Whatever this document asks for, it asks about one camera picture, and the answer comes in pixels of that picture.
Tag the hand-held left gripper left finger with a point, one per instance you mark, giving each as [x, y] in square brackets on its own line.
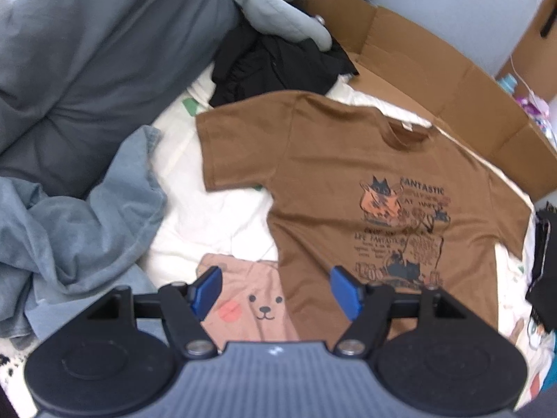
[206, 291]

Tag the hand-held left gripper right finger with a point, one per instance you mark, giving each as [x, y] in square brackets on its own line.
[346, 291]

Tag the brown printed t-shirt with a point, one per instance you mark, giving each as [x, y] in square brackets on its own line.
[313, 174]

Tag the cream printed bed sheet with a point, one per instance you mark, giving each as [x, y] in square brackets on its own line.
[187, 174]

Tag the blue-grey denim garment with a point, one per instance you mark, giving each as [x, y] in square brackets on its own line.
[87, 235]

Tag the black knitted garment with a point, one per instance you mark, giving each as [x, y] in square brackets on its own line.
[544, 270]

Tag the black jacket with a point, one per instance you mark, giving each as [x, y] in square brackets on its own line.
[270, 69]

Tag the cardboard boxes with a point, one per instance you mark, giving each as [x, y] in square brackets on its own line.
[413, 61]

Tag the dark grey duvet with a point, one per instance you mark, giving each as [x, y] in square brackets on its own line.
[95, 61]

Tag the pile of colourful packets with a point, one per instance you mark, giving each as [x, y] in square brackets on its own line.
[537, 111]

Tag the light blue bottle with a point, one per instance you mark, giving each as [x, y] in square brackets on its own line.
[508, 82]

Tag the grey neck pillow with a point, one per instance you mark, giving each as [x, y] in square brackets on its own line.
[278, 17]

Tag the cardboard box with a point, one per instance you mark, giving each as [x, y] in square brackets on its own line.
[535, 43]

